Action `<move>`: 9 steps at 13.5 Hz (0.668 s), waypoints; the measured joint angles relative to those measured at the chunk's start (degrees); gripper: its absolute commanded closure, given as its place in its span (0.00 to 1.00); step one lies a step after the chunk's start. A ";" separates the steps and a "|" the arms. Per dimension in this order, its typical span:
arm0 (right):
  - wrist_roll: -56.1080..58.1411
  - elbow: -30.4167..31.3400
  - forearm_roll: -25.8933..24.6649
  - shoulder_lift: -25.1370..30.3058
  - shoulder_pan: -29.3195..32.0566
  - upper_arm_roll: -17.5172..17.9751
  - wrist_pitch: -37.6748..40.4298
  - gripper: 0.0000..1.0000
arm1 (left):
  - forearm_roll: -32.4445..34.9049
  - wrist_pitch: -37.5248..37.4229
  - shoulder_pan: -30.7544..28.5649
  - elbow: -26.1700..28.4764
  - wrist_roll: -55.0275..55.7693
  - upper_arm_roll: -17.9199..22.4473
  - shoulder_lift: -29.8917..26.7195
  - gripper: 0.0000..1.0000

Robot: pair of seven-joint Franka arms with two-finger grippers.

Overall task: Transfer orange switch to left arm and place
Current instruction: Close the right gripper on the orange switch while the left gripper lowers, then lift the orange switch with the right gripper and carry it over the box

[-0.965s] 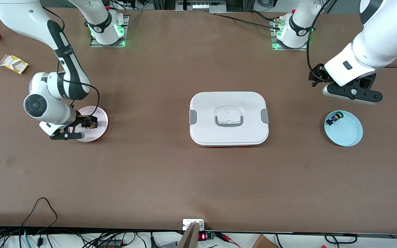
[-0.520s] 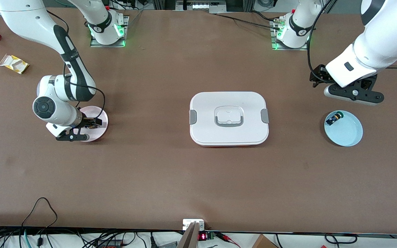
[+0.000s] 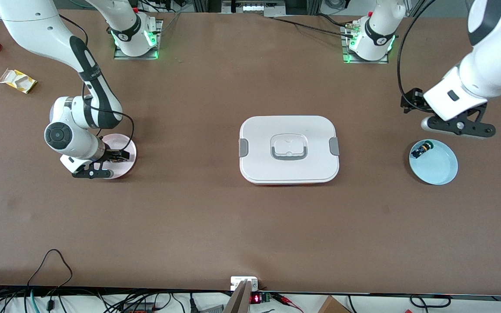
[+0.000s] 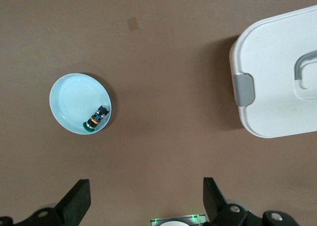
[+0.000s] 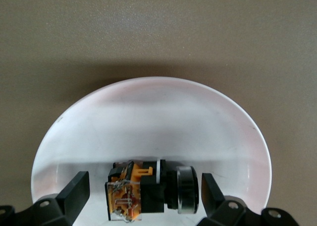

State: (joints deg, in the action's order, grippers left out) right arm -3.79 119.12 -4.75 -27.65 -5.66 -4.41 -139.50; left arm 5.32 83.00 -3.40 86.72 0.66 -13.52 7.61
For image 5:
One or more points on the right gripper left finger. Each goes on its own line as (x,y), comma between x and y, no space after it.
(73,193)

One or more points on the pink round plate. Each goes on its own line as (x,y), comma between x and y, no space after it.
(153,127)

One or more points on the orange black push-button switch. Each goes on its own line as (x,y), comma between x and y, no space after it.
(151,191)

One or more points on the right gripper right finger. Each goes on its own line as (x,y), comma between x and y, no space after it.
(213,198)

